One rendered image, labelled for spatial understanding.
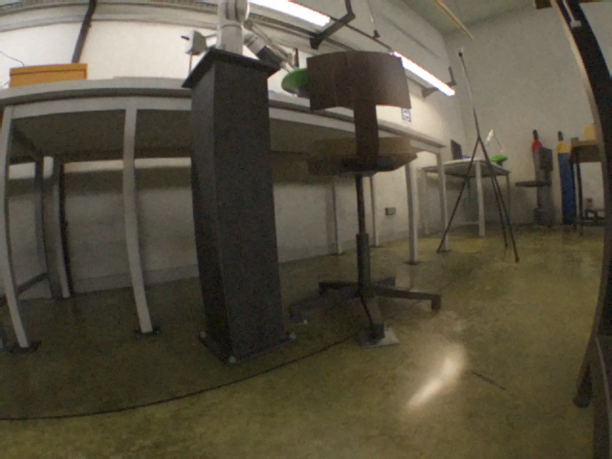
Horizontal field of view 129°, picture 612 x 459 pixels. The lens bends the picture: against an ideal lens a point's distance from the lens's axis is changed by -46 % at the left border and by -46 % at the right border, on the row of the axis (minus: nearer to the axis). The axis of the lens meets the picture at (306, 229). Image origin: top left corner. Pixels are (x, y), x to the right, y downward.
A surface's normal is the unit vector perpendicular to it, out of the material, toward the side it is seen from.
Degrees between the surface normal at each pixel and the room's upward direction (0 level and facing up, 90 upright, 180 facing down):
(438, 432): 0
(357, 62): 93
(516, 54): 90
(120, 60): 90
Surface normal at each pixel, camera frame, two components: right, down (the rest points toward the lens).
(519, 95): -0.81, 0.09
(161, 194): 0.58, 0.01
